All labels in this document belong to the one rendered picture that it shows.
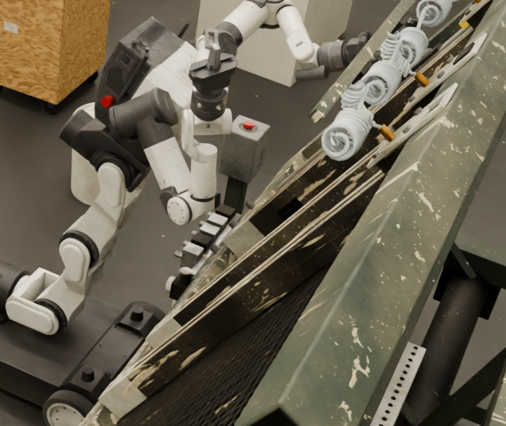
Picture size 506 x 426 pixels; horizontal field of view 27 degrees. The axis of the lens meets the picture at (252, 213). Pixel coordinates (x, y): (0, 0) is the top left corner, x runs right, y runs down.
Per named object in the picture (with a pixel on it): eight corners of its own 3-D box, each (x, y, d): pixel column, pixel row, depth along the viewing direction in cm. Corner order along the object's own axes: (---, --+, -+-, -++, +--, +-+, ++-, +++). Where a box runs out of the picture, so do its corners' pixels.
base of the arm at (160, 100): (121, 150, 282) (103, 111, 280) (135, 140, 294) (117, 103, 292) (171, 128, 278) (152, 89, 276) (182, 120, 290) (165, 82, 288)
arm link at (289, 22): (307, 48, 328) (286, 8, 340) (310, 23, 320) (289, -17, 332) (274, 54, 326) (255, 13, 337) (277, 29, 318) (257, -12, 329)
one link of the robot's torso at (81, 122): (51, 144, 323) (74, 106, 312) (73, 126, 333) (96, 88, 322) (122, 202, 323) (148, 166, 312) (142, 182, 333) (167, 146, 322)
